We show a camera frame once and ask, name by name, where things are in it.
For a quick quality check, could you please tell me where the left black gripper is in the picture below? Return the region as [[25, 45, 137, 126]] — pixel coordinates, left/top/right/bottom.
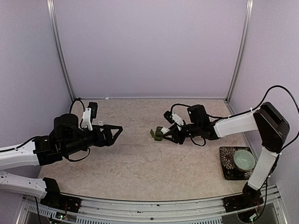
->
[[63, 124, 122, 156]]

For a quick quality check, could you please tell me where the left aluminium frame post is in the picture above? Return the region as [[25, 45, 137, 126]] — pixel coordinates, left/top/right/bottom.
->
[[47, 0, 76, 101]]

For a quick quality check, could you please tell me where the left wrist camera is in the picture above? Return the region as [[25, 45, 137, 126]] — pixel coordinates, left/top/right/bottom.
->
[[80, 102, 98, 131]]

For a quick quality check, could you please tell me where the right aluminium frame post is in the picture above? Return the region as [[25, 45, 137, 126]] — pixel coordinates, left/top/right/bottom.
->
[[225, 0, 254, 104]]

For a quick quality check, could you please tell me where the green weekly pill organizer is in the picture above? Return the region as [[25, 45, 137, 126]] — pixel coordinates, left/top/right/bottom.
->
[[150, 126, 164, 141]]

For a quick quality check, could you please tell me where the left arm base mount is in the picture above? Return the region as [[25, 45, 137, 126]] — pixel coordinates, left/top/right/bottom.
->
[[40, 193, 81, 213]]

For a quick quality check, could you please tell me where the black floral square plate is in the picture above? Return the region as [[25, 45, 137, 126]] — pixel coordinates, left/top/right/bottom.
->
[[219, 147, 253, 181]]

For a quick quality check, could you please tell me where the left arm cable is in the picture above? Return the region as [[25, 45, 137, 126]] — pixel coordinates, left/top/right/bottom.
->
[[0, 98, 92, 163]]

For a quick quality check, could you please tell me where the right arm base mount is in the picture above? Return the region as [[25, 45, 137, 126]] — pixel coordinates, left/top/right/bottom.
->
[[223, 192, 264, 212]]

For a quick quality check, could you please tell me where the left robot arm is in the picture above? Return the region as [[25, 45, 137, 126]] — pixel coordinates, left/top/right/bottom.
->
[[0, 113, 123, 208]]

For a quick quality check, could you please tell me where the aluminium frame post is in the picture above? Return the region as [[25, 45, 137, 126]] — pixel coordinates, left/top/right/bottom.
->
[[225, 0, 254, 104], [47, 0, 76, 101]]

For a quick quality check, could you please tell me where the front aluminium rail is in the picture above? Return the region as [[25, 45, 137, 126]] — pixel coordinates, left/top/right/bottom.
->
[[16, 186, 288, 224]]

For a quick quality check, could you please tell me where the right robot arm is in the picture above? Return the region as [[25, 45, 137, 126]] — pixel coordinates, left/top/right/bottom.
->
[[161, 102, 290, 207]]

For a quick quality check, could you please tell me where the pale green bowl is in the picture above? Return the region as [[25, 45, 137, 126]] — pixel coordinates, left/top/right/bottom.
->
[[234, 149, 256, 171]]

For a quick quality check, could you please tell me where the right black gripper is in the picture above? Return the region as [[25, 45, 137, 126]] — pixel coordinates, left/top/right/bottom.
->
[[163, 122, 201, 144]]

